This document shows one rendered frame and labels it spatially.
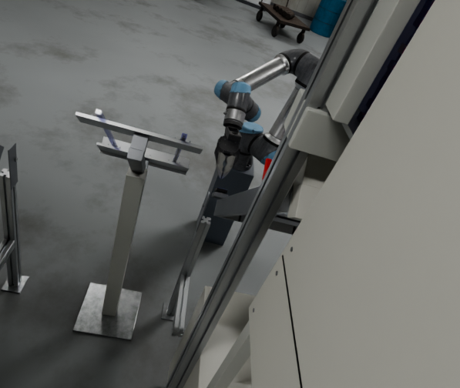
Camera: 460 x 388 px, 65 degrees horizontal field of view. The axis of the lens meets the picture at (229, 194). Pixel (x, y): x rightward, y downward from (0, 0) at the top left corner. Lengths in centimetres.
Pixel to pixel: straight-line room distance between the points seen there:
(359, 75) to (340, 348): 32
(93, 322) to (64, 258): 39
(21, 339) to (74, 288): 30
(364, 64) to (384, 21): 5
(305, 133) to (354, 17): 17
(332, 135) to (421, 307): 32
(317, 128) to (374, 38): 15
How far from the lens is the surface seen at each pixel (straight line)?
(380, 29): 50
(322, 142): 59
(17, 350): 177
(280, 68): 169
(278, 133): 174
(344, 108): 52
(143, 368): 174
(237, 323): 118
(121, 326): 180
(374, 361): 38
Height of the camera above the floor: 157
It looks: 37 degrees down
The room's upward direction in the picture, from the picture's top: 22 degrees clockwise
